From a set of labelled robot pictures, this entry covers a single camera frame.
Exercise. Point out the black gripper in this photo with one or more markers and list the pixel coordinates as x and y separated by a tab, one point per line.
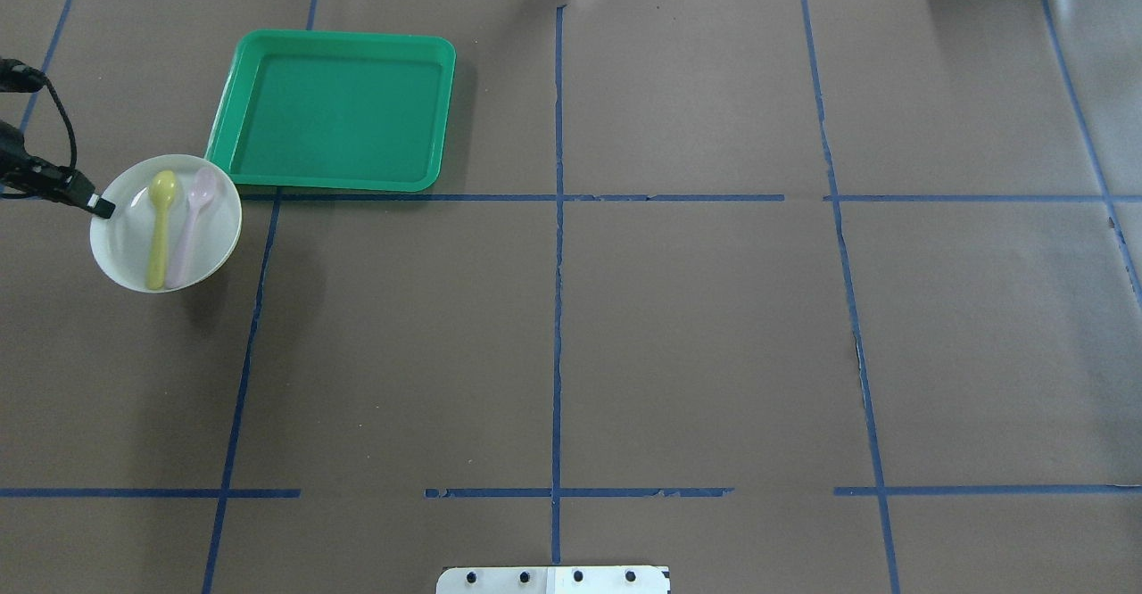
52	183

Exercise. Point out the white round plate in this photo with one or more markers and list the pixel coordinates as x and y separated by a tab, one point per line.
120	244

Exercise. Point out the yellow plastic spoon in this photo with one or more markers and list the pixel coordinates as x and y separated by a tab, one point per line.
162	194

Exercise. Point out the pink plastic spoon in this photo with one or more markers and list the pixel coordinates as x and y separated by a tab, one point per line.
202	192

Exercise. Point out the green plastic tray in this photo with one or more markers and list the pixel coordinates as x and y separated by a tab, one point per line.
334	109

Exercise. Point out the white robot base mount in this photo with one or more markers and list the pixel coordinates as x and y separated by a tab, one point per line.
556	579

